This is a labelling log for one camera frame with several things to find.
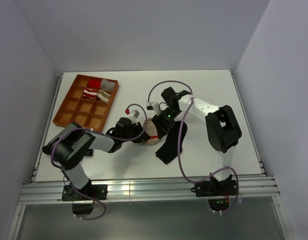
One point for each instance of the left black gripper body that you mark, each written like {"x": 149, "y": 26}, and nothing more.
{"x": 134, "y": 131}

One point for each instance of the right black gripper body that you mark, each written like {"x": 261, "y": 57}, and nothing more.
{"x": 166, "y": 117}

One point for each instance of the beige red sock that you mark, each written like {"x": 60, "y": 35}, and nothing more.
{"x": 151, "y": 130}

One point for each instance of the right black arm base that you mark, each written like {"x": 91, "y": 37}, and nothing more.
{"x": 218, "y": 193}

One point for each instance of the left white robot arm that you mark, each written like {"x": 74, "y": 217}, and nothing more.
{"x": 68, "y": 148}

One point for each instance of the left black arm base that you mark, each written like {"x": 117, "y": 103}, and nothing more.
{"x": 83, "y": 200}

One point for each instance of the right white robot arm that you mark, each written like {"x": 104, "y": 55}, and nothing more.
{"x": 223, "y": 130}

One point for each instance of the red white striped sock roll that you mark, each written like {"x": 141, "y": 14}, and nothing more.
{"x": 89, "y": 93}

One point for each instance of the beige white rolled sock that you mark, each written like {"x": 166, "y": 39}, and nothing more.
{"x": 103, "y": 96}

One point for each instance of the orange compartment tray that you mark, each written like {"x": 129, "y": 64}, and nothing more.
{"x": 89, "y": 113}

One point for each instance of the grey rolled sock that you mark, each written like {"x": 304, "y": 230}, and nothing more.
{"x": 107, "y": 85}

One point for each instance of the red rolled sock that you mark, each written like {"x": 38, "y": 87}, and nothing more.
{"x": 94, "y": 83}

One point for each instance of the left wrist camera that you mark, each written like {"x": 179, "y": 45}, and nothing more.
{"x": 134, "y": 114}

